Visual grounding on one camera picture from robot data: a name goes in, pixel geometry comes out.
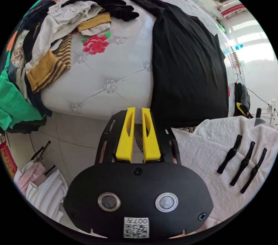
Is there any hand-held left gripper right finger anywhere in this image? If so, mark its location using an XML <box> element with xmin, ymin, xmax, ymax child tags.
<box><xmin>141</xmin><ymin>107</ymin><xmax>162</xmax><ymax>162</ymax></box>

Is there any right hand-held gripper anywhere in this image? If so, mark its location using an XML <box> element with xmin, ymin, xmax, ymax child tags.
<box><xmin>234</xmin><ymin>82</ymin><xmax>254</xmax><ymax>118</ymax></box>

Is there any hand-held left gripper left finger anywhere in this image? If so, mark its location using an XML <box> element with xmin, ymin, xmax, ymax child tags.
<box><xmin>115</xmin><ymin>107</ymin><xmax>136</xmax><ymax>162</ymax></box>

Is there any black t-shirt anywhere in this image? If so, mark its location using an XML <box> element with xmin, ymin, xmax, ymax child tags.
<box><xmin>129</xmin><ymin>0</ymin><xmax>230</xmax><ymax>129</ymax></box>

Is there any white power strip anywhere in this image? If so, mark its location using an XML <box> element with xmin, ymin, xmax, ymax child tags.
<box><xmin>269</xmin><ymin>101</ymin><xmax>278</xmax><ymax>129</ymax></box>

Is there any wooden ribbed stick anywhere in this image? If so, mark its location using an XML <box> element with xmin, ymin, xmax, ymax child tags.
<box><xmin>230</xmin><ymin>46</ymin><xmax>243</xmax><ymax>75</ymax></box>

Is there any person's body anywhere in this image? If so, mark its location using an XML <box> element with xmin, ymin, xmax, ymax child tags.
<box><xmin>171</xmin><ymin>116</ymin><xmax>278</xmax><ymax>229</ymax></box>

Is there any bed with white flowered quilt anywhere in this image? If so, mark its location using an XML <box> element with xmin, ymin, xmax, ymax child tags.
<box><xmin>41</xmin><ymin>0</ymin><xmax>231</xmax><ymax>120</ymax></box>

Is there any white and pink clothes heap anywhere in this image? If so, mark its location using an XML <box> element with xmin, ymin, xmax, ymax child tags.
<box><xmin>13</xmin><ymin>160</ymin><xmax>68</xmax><ymax>223</ymax></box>

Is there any pile of clothes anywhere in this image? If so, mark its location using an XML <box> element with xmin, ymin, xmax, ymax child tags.
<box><xmin>0</xmin><ymin>0</ymin><xmax>140</xmax><ymax>135</ymax></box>

